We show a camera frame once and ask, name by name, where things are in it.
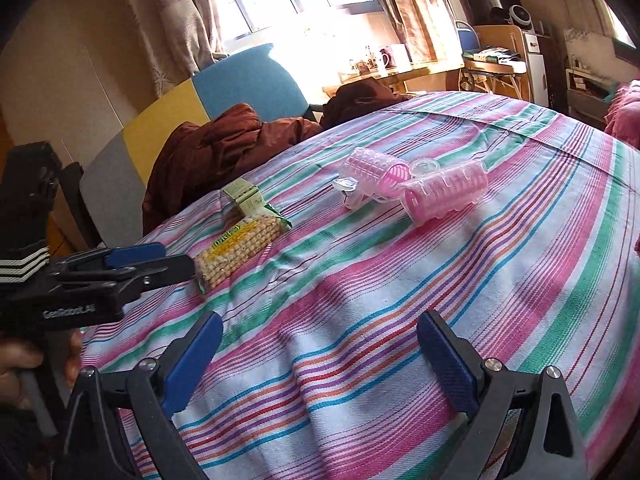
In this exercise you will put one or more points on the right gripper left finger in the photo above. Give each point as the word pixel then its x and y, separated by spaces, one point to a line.
pixel 95 445

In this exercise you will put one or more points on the brown jacket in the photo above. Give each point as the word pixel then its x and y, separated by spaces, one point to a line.
pixel 196 160

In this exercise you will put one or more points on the wooden window desk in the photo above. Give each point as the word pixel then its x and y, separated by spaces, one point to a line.
pixel 396 78

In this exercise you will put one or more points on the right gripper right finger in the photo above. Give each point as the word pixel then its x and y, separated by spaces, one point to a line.
pixel 546 442

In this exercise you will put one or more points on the person's left hand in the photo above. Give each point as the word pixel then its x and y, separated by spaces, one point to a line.
pixel 17 354

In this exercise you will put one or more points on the small round fan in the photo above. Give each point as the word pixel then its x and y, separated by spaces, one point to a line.
pixel 520 17

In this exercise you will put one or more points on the pink hair roller clear cover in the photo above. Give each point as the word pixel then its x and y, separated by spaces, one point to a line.
pixel 370 175

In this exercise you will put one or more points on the blue yellow grey chair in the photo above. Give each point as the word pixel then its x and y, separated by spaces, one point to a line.
pixel 114 183

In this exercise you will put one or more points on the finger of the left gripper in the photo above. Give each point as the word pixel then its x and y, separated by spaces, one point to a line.
pixel 110 258
pixel 150 270

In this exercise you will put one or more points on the yellow cracker packet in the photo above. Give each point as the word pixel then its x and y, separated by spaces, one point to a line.
pixel 235 247

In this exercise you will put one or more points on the small white fridge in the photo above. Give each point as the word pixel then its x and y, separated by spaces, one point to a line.
pixel 536 70

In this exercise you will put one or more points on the red mug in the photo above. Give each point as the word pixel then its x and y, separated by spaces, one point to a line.
pixel 387 58

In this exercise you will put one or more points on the striped colourful tablecloth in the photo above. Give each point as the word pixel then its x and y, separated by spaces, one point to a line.
pixel 320 375

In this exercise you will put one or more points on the pink hair roller with base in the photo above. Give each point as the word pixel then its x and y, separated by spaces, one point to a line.
pixel 443 191

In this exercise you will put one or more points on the small green white box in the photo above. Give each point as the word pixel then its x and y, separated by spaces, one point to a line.
pixel 245 195

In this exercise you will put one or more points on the patterned beige curtain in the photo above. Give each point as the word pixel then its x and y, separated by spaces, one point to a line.
pixel 180 38

